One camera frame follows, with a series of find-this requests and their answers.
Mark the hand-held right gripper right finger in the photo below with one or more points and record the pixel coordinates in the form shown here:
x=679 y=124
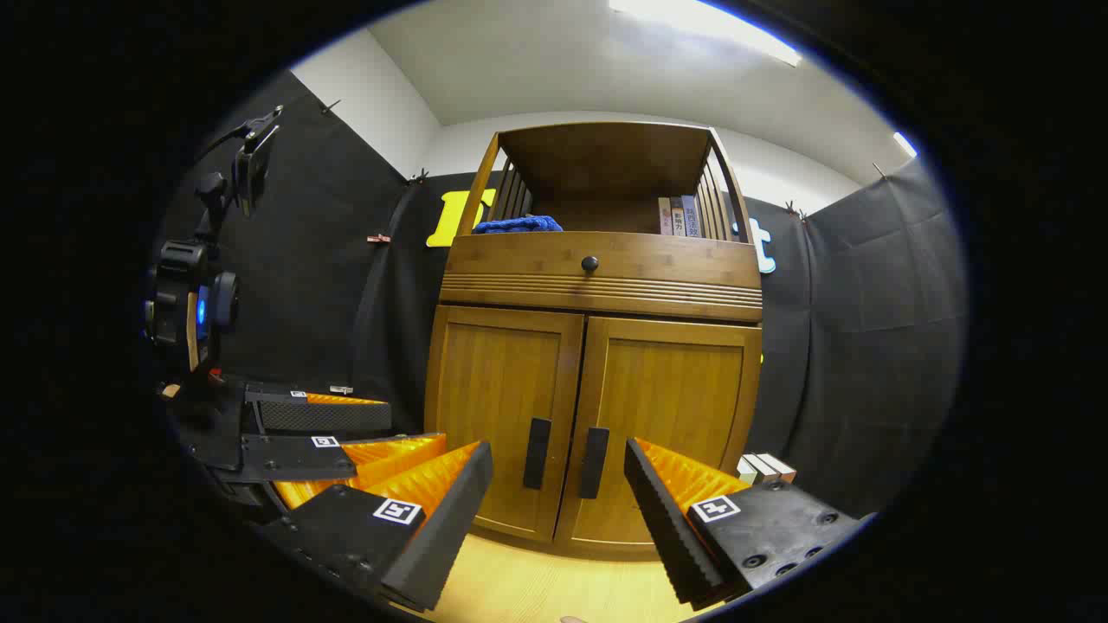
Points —
x=666 y=519

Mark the small white brown box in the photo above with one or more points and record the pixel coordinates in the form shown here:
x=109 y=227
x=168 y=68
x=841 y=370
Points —
x=766 y=467

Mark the large ceiling light panel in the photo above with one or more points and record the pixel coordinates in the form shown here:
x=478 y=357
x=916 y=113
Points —
x=710 y=22

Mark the tan book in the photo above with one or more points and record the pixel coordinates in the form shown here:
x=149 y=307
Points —
x=665 y=216

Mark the grey blue book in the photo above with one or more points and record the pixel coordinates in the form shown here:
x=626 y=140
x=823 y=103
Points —
x=692 y=216

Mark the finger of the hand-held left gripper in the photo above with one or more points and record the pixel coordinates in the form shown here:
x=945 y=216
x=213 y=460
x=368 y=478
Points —
x=294 y=459
x=320 y=415

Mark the black round drawer knob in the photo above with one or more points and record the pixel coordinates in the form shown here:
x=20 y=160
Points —
x=589 y=264

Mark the black backdrop cloth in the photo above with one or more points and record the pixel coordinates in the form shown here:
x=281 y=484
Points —
x=303 y=260

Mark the wooden double-door shoe cabinet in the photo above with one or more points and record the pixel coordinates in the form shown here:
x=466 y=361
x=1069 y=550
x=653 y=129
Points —
x=606 y=173

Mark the wooden cabinet drawer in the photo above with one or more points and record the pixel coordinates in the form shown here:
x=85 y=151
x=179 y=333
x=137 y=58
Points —
x=675 y=268

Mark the brown book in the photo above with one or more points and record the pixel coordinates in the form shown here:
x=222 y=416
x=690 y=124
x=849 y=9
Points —
x=679 y=218

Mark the blue cloth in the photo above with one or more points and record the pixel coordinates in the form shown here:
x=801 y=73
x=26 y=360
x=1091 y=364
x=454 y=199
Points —
x=519 y=226

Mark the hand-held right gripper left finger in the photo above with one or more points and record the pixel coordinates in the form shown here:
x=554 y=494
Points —
x=441 y=528

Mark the small ceiling light panel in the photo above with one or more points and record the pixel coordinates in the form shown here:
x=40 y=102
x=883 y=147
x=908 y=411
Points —
x=905 y=144

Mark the wooden cabinet door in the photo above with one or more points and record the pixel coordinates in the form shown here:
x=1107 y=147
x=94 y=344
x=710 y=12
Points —
x=675 y=398
x=493 y=389

